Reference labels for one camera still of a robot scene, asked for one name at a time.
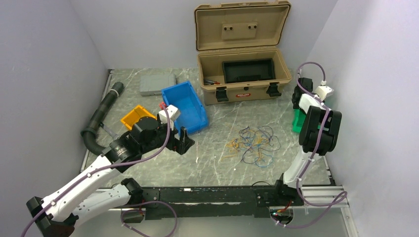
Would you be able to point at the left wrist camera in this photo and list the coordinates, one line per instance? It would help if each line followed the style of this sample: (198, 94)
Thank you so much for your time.
(168, 113)

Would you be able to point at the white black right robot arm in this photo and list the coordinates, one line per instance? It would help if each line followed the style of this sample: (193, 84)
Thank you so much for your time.
(319, 131)

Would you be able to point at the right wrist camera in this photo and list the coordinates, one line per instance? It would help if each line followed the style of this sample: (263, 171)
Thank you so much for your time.
(323, 91)

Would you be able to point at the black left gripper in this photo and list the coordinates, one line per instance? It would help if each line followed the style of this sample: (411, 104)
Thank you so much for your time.
(181, 147)

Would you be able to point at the green plastic bin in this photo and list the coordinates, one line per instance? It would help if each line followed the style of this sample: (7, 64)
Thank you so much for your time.
(298, 121)

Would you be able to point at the black tray in toolbox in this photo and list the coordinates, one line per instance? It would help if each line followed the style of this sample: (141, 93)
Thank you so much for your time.
(248, 70)

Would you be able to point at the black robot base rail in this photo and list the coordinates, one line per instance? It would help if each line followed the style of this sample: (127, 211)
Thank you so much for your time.
(218, 201)

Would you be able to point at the yellow plastic bin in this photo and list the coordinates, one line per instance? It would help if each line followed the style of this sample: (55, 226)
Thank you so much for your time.
(134, 116)

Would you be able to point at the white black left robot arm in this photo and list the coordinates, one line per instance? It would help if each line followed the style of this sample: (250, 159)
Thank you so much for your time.
(57, 214)

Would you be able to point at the tools inside toolbox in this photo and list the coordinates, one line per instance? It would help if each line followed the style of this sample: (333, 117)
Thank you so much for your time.
(210, 82)

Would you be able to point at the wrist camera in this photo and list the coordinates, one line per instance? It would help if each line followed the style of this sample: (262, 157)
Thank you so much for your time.
(323, 91)
(168, 113)

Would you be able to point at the tan open toolbox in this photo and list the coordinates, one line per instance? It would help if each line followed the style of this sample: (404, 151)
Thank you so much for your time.
(240, 31)

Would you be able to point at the grey plastic case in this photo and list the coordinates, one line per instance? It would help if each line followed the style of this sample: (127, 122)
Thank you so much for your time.
(151, 85)

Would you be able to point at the blue plastic bin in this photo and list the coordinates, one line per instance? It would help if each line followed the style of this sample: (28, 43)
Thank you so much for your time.
(193, 116)

